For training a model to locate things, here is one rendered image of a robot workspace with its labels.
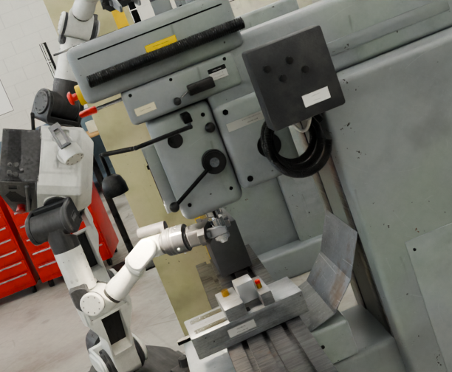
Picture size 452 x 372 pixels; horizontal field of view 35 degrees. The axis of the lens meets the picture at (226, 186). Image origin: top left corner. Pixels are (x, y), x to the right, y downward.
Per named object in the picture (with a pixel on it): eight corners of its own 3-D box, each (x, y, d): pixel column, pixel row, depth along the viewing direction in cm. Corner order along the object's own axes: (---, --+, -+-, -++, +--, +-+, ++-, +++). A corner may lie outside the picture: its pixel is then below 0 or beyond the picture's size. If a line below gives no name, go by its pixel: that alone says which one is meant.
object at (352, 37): (216, 120, 203) (191, 53, 198) (206, 114, 224) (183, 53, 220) (470, 20, 209) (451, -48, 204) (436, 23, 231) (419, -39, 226)
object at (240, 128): (244, 192, 206) (212, 108, 201) (230, 177, 230) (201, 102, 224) (304, 167, 208) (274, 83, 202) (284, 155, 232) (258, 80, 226)
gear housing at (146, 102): (133, 127, 198) (119, 94, 196) (131, 119, 222) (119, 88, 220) (244, 83, 201) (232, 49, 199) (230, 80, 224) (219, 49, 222)
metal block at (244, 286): (242, 304, 210) (235, 286, 209) (238, 297, 216) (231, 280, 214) (258, 297, 211) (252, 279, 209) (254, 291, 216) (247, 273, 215)
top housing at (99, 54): (86, 106, 195) (62, 49, 191) (89, 100, 220) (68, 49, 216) (247, 44, 198) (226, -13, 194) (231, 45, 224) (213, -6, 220)
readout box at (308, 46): (275, 133, 178) (246, 52, 174) (267, 129, 187) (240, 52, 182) (348, 103, 180) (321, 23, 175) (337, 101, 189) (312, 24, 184)
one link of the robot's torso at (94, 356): (96, 373, 306) (83, 347, 303) (137, 350, 314) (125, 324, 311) (111, 387, 287) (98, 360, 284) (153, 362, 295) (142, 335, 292)
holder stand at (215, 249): (222, 277, 262) (202, 229, 257) (211, 261, 283) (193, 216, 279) (252, 264, 263) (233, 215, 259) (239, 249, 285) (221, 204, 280)
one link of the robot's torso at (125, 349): (98, 373, 300) (63, 284, 277) (139, 350, 308) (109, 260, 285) (114, 394, 288) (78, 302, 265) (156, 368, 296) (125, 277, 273)
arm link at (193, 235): (200, 224, 214) (164, 235, 217) (211, 253, 216) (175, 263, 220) (209, 210, 226) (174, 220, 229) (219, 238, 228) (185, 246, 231)
